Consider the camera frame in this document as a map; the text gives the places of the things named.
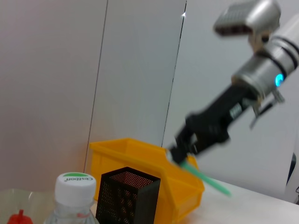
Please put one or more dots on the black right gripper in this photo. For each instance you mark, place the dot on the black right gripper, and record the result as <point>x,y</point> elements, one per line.
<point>217,121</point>

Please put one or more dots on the green utility knife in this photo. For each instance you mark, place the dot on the green utility knife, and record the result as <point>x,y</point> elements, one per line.
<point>210,184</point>

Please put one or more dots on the clear green-label water bottle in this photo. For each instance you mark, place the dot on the clear green-label water bottle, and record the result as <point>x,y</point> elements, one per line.
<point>74,186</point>

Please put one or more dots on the red-orange toy orange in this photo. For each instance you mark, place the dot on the red-orange toy orange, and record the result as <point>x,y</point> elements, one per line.
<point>19,219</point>

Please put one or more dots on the black mesh pen holder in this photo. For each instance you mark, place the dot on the black mesh pen holder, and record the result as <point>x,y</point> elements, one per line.
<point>126,198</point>

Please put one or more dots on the translucent wavy fruit plate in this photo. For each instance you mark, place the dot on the translucent wavy fruit plate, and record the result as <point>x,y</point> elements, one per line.
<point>35,200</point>

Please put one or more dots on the yellow plastic bin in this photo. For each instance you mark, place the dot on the yellow plastic bin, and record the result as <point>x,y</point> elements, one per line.
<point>182,186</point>

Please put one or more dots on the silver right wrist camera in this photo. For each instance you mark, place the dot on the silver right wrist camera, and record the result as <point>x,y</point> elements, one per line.
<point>257,11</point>

